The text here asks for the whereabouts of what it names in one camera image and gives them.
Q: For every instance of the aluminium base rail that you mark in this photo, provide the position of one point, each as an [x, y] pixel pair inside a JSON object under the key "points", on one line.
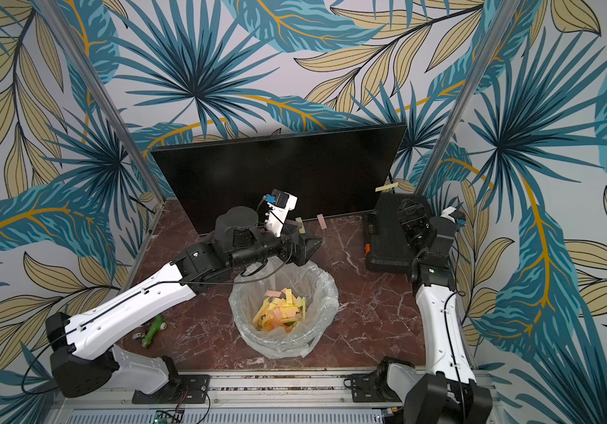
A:
{"points": [[240, 396]]}

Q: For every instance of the yellow sticky note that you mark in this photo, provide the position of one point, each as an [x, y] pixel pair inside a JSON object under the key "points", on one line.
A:
{"points": [[301, 227]]}

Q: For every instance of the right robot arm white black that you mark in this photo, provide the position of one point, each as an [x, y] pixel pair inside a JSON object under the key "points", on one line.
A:
{"points": [[447, 390]]}

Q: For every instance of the bin with clear plastic bag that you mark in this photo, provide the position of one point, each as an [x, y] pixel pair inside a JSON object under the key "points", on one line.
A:
{"points": [[310, 281]]}

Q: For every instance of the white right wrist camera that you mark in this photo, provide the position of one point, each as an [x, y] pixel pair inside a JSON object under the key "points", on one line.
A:
{"points": [[454, 215]]}

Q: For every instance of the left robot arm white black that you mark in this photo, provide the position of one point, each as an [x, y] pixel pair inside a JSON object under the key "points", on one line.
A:
{"points": [[85, 357]]}

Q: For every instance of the aluminium left corner post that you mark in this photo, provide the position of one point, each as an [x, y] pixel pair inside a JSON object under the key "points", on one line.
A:
{"points": [[60, 26]]}

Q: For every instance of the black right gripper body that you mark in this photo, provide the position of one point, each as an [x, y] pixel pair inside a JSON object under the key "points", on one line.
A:
{"points": [[414, 223]]}

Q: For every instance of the pile of discarded sticky notes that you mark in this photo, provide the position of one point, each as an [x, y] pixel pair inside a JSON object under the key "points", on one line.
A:
{"points": [[280, 310]]}

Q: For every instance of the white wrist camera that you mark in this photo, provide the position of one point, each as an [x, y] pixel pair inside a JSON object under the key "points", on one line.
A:
{"points": [[454, 215], [279, 204]]}

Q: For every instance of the pink sticky note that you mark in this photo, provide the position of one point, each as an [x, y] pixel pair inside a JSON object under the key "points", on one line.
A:
{"points": [[322, 221]]}

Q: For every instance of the black plastic tool case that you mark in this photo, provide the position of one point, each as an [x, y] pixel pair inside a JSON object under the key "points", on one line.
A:
{"points": [[386, 248]]}

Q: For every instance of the aluminium corner post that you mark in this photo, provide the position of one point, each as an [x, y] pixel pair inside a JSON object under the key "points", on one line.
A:
{"points": [[478, 67], [60, 26]]}

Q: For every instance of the aluminium right corner post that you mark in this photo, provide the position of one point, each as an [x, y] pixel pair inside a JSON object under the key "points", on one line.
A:
{"points": [[478, 67]]}

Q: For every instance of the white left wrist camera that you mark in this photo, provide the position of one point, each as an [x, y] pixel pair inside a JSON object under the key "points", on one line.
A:
{"points": [[279, 204]]}

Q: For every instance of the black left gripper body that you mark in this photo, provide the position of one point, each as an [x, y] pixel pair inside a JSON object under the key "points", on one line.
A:
{"points": [[293, 246]]}

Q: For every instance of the green toy on table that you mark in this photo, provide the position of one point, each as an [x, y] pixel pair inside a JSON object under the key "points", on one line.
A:
{"points": [[147, 333]]}

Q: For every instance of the yellow sticky note right edge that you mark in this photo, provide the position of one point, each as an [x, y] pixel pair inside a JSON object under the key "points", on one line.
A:
{"points": [[386, 188]]}

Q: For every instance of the black computer monitor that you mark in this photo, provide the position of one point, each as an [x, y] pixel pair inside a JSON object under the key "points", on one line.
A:
{"points": [[332, 173]]}

